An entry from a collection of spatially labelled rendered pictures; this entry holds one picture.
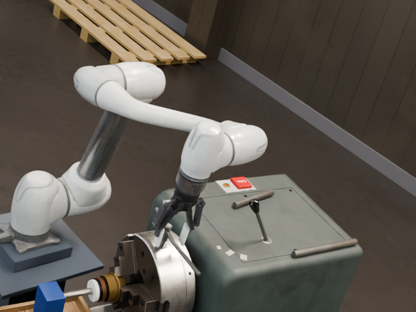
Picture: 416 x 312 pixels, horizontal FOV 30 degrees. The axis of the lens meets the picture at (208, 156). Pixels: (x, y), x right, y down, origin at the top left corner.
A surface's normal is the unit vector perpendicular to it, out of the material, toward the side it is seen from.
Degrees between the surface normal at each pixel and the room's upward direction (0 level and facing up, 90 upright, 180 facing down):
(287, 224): 0
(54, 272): 0
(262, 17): 90
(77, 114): 0
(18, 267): 90
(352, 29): 90
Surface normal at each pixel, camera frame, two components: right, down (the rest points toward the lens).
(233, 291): 0.50, 0.53
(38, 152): 0.25, -0.84
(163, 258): 0.41, -0.58
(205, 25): -0.74, 0.16
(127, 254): 0.54, -0.12
